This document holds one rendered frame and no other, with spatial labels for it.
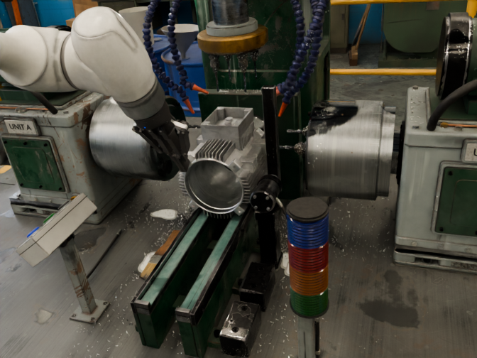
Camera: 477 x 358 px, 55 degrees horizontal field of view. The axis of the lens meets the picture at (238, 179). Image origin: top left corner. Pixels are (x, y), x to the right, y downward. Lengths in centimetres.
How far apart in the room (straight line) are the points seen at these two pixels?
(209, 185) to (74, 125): 41
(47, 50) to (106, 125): 50
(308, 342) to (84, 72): 58
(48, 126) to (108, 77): 61
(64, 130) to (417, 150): 92
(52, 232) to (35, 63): 34
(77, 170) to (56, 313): 42
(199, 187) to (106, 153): 29
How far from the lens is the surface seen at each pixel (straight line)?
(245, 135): 115
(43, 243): 98
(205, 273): 101
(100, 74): 81
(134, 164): 129
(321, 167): 110
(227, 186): 125
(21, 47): 85
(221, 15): 116
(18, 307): 129
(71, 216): 103
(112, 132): 130
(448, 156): 106
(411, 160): 106
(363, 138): 108
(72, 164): 141
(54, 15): 821
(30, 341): 118
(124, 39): 79
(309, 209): 65
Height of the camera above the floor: 158
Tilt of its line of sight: 30 degrees down
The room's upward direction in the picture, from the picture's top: 6 degrees counter-clockwise
